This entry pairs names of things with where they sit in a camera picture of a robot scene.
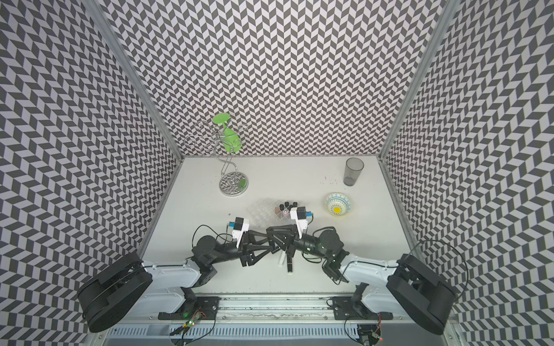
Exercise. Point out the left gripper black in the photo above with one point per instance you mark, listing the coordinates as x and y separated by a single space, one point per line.
246 251

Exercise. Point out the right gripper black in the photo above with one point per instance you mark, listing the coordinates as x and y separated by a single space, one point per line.
291 238

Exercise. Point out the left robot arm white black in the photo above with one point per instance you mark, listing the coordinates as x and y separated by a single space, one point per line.
130 286

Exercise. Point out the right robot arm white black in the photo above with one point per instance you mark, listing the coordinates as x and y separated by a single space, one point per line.
405 287

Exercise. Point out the clear plastic lipstick organizer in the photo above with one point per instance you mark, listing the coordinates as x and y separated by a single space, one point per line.
262 215

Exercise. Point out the white lipstick tube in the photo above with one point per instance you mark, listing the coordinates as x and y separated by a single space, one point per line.
282 259

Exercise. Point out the black lipstick gold band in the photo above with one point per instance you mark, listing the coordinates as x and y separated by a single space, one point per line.
289 264

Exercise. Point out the patterned small bowl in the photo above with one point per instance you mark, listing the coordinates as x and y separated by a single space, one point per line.
338 204

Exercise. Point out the grey translucent cup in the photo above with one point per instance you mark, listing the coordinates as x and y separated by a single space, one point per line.
353 169

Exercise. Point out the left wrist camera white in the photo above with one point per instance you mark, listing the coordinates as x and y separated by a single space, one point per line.
240 227

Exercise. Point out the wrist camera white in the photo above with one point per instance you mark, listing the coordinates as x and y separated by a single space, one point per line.
299 215
240 227

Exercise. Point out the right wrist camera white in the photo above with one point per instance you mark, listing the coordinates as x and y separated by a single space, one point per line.
299 215

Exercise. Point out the aluminium front rail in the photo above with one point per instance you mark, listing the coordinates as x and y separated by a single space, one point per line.
250 308

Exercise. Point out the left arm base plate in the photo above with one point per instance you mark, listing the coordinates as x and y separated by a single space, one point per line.
206 306

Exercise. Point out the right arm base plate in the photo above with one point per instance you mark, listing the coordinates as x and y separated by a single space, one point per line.
344 308

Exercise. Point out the wire jewelry tree green leaves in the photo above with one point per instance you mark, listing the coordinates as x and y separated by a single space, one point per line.
225 143

